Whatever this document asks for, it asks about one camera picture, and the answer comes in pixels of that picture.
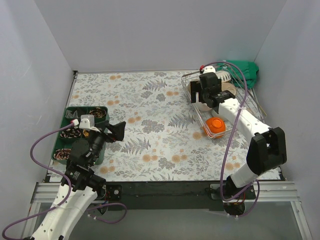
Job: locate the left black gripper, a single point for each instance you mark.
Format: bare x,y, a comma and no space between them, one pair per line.
109,132

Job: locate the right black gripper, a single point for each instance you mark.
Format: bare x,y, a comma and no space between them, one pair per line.
203,90

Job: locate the plain white bowl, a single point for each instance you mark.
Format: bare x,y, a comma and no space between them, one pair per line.
203,107

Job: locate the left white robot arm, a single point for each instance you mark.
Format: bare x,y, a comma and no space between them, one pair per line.
80,186

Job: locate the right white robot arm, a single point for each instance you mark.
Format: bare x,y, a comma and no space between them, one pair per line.
267,145

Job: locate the beige bowl green leaf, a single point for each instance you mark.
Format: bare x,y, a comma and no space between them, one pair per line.
227,86

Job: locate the white blue striped bowl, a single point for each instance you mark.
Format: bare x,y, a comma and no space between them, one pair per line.
225,76

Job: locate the orange plastic bowl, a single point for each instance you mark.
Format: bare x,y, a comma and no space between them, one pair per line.
215,127

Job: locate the clear plastic bag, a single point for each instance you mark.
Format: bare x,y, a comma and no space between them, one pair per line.
71,114

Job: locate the green compartment tray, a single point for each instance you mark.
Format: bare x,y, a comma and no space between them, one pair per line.
66,138

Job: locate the green folded cloth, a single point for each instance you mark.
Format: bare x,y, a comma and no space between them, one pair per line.
248,68

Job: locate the floral tablecloth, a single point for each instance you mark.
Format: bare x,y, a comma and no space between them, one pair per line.
163,140

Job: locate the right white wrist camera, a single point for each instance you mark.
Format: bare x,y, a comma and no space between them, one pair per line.
207,69

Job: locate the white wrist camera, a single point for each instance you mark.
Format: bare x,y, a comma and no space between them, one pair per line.
87,122
207,69

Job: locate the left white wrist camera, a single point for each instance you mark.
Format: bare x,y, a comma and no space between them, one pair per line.
87,122

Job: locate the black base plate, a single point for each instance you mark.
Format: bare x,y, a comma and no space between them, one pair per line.
166,195

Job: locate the aluminium frame rail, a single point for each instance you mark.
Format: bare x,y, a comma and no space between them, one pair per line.
270,191

